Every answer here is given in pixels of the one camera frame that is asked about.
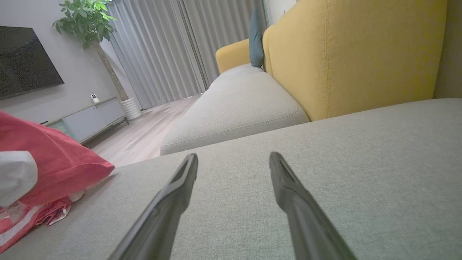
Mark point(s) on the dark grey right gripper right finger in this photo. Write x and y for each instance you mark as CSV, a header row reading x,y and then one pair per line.
x,y
306,224

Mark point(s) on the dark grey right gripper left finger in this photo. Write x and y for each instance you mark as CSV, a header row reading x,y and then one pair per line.
x,y
162,216

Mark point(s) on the red white garment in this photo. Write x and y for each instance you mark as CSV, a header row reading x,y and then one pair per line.
x,y
21,225
61,159

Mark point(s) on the large grey sofa chaise seat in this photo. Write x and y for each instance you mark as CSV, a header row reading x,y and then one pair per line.
x,y
361,173

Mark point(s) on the white ribbed plant pot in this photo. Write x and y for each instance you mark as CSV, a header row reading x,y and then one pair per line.
x,y
131,108

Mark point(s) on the grey mint TV cabinet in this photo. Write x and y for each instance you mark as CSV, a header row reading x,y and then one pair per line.
x,y
94,119

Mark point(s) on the long grey sofa seat cushion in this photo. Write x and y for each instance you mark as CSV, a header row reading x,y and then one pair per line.
x,y
234,108

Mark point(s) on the grey pleated curtains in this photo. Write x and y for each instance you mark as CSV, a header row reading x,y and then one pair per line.
x,y
162,50

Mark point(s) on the large yellow sofa backrest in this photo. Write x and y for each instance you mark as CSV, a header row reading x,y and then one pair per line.
x,y
361,57

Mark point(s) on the far yellow back cushion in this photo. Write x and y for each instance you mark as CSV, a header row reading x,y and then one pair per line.
x,y
232,56

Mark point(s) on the teal throw pillow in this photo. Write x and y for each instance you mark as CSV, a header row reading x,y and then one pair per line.
x,y
256,43

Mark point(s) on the black flat television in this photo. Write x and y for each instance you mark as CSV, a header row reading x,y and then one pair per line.
x,y
25,65

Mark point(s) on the green leafy indoor tree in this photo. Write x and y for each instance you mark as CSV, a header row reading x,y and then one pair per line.
x,y
85,21

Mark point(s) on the small white security camera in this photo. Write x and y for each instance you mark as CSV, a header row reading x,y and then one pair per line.
x,y
94,98

